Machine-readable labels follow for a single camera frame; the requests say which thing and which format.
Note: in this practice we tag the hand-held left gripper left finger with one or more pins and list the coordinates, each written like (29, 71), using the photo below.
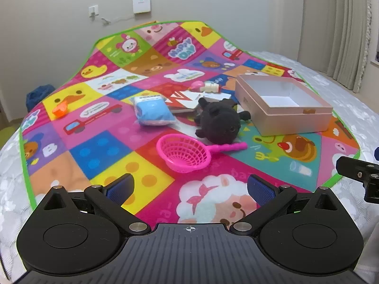
(121, 188)

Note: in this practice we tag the blue and white packet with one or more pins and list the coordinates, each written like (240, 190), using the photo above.
(152, 111)

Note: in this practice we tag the white patterned bedspread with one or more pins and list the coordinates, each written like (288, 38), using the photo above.
(340, 100)

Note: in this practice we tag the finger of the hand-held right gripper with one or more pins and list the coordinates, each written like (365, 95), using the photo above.
(353, 168)

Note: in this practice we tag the black plush toy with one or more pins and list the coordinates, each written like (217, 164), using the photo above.
(219, 121)

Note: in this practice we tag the white paper card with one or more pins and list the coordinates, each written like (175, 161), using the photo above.
(219, 95)

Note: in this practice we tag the dark grey flat card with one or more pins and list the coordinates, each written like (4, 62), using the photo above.
(183, 111)

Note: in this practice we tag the pink white teal toy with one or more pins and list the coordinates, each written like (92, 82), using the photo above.
(204, 87)

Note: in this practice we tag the white wall socket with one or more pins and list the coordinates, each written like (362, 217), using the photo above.
(93, 11)

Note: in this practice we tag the red and white card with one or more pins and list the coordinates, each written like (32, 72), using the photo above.
(179, 98)

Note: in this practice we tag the white wall device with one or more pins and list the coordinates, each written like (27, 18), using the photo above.
(141, 3)

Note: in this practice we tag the colourful cartoon play mat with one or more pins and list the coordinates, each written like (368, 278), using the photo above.
(124, 142)

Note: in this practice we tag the window with dark frame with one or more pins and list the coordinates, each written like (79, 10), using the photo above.
(377, 53)

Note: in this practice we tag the dark blue bag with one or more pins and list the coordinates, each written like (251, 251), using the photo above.
(40, 96)

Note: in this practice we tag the orange small toy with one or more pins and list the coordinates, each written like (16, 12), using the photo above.
(60, 111)

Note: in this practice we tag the pink toy strainer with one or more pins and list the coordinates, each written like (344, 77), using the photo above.
(185, 153)

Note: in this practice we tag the pink cardboard box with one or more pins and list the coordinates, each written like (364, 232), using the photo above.
(296, 118)

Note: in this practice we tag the beige curtain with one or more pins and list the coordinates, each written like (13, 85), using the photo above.
(340, 29)

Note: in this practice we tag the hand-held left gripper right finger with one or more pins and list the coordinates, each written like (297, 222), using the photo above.
(262, 190)

